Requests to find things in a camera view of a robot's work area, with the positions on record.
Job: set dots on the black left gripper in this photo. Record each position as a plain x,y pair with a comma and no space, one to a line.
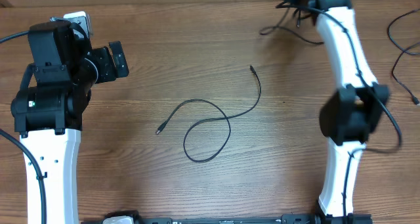
108,71

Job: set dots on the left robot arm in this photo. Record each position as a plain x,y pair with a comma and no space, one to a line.
48,113

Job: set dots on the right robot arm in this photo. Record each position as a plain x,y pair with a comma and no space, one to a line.
353,111

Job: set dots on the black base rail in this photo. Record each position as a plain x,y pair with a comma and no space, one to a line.
133,216

